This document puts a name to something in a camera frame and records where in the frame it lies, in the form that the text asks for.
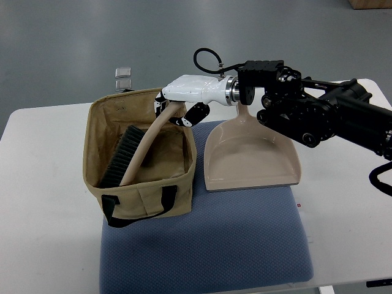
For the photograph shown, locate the brown cardboard box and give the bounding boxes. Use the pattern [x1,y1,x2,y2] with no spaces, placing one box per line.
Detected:
[349,0,392,10]

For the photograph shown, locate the blue quilted mat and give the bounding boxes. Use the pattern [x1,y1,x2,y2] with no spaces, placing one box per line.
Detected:
[99,119,315,294]

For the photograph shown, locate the pink hand broom black bristles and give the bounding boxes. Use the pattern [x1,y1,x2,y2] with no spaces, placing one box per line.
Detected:
[99,102,184,188]

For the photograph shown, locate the black table control panel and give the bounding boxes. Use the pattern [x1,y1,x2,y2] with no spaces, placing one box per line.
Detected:
[366,278,392,288]

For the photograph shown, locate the pink plastic dustpan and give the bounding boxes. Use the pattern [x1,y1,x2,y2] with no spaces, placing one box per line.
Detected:
[204,104,301,191]

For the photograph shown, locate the upper silver floor plate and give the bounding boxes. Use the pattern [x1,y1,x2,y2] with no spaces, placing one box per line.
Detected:
[115,67,131,78]

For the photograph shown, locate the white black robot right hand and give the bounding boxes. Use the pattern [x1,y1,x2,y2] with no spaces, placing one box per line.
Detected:
[154,75,239,127]

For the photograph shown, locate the yellow fabric bag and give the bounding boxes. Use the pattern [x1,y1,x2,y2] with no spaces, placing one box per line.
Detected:
[83,88,197,228]

